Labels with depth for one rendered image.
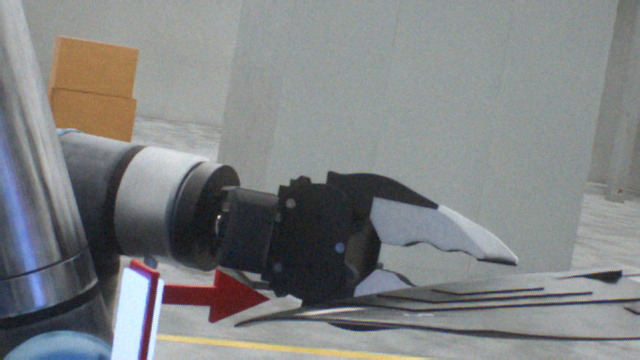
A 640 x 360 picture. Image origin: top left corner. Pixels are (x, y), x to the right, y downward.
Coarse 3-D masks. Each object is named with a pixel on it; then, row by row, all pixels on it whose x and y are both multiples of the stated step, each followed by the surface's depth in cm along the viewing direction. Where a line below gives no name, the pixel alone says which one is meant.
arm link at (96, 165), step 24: (72, 144) 79; (96, 144) 79; (120, 144) 80; (72, 168) 78; (96, 168) 78; (120, 168) 77; (96, 192) 77; (96, 216) 77; (96, 240) 78; (96, 264) 80
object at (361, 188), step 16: (336, 176) 73; (352, 176) 72; (368, 176) 72; (352, 192) 72; (368, 192) 72; (384, 192) 72; (400, 192) 71; (416, 192) 71; (368, 208) 72; (432, 208) 71
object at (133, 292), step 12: (132, 276) 50; (132, 288) 50; (144, 288) 50; (120, 300) 51; (132, 300) 50; (144, 300) 50; (120, 312) 51; (132, 312) 50; (120, 324) 51; (132, 324) 50; (120, 336) 51; (132, 336) 50; (120, 348) 51; (132, 348) 50
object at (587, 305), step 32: (416, 288) 68; (448, 288) 64; (480, 288) 63; (512, 288) 64; (544, 288) 64; (576, 288) 65; (608, 288) 66; (256, 320) 61; (288, 320) 58; (320, 320) 55; (352, 320) 53; (384, 320) 52; (416, 320) 52; (448, 320) 53; (480, 320) 54; (512, 320) 55; (544, 320) 57; (576, 320) 58; (608, 320) 59
